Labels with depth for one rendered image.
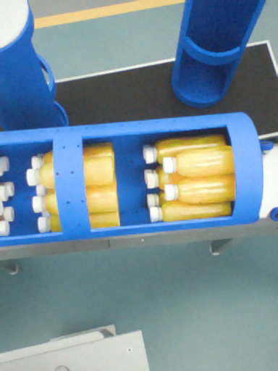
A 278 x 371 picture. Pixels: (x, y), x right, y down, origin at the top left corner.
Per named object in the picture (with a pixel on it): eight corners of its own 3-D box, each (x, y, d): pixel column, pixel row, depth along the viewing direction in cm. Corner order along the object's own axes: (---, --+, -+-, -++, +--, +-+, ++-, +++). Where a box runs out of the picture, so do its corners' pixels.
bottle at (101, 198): (119, 217, 109) (42, 224, 109) (117, 198, 115) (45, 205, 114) (116, 194, 105) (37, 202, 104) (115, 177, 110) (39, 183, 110)
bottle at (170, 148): (220, 152, 119) (151, 160, 119) (221, 128, 115) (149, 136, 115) (226, 165, 113) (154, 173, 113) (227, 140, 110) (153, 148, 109)
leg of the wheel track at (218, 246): (221, 254, 218) (256, 232, 157) (209, 255, 218) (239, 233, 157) (219, 242, 219) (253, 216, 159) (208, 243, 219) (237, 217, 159)
